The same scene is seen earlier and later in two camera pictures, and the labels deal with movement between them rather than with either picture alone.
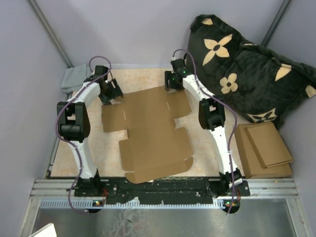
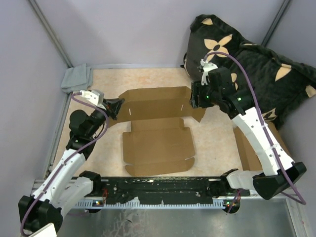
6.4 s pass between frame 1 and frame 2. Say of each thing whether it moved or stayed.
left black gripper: moved
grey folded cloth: stayed
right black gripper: moved
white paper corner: stayed
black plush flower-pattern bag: stayed
